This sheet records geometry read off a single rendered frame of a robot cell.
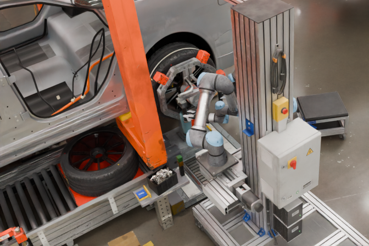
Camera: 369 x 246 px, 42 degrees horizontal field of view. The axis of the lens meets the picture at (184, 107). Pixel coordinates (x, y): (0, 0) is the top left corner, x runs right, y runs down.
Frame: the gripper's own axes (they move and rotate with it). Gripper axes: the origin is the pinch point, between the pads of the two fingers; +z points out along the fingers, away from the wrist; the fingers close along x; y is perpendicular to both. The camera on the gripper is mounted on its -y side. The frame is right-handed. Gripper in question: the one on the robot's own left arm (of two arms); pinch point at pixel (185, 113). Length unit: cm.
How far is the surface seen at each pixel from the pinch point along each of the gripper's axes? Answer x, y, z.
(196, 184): -7, 76, -3
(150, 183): -52, 29, 18
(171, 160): -9.2, 46.1, 15.8
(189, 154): 21, 68, 11
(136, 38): -28, -88, 14
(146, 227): -55, 83, 30
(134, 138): -18.8, 15.0, 40.6
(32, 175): -36, 58, 144
